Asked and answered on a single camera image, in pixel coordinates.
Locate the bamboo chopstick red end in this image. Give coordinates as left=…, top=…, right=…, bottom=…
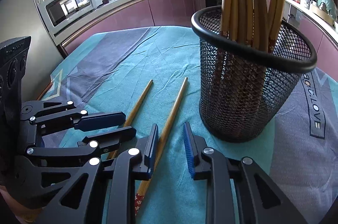
left=135, top=77, right=188, bottom=215
left=107, top=79, right=154, bottom=159

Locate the black mesh utensil holder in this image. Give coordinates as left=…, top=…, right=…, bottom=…
left=191, top=6, right=317, bottom=143

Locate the teal grey tablecloth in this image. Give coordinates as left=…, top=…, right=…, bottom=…
left=44, top=27, right=337, bottom=223

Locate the white microwave oven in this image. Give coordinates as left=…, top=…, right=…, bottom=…
left=38, top=0, right=102, bottom=37

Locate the dark bamboo chopstick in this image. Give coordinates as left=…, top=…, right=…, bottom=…
left=253, top=0, right=268, bottom=52

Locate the teal food cover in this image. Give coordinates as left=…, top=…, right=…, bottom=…
left=317, top=0, right=336, bottom=19

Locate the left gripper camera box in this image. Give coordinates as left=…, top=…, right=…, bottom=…
left=0, top=36, right=31, bottom=138

